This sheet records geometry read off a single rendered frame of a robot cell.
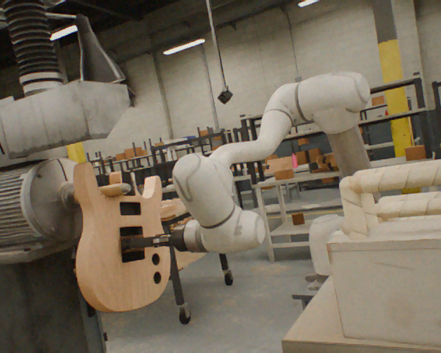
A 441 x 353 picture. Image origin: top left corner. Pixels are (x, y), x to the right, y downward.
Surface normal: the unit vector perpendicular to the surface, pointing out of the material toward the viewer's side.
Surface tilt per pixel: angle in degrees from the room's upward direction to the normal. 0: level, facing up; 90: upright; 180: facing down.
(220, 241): 120
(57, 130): 90
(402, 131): 90
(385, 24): 90
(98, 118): 90
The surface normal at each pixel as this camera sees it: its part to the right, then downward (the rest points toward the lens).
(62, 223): 0.84, -0.01
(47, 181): 0.79, -0.22
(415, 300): -0.52, 0.14
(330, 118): -0.33, 0.63
